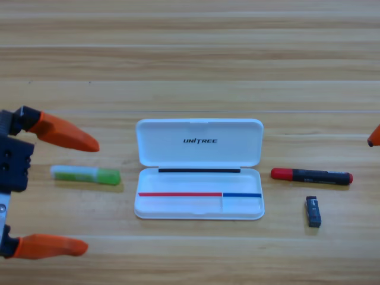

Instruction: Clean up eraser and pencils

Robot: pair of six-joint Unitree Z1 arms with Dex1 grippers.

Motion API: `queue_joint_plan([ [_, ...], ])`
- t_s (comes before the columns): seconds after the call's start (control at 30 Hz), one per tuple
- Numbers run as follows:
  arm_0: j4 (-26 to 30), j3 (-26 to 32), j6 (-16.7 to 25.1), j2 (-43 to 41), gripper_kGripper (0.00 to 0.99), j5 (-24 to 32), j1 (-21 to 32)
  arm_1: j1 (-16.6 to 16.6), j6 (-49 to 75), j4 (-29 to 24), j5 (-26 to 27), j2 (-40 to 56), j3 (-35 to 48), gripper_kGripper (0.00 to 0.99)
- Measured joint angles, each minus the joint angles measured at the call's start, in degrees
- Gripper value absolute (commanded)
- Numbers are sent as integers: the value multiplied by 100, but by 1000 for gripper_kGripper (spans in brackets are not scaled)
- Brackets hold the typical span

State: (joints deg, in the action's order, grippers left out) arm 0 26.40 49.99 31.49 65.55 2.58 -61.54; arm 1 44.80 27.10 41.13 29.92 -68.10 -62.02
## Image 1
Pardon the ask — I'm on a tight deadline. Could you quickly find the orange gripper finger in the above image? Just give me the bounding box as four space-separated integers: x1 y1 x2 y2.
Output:
367 123 380 148

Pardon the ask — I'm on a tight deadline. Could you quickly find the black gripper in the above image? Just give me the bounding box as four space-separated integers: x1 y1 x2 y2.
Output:
0 106 100 260

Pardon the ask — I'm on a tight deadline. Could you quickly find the green glue stick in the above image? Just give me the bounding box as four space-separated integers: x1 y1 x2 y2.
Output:
49 165 122 186

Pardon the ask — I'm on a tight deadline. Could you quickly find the red and black marker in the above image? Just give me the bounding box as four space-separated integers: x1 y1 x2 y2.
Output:
270 167 354 186

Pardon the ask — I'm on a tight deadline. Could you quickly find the black eraser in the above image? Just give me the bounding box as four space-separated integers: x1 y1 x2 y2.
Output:
305 195 322 229

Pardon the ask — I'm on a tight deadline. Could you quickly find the white Unitree pencil case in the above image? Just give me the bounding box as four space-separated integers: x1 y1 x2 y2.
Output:
134 118 265 220

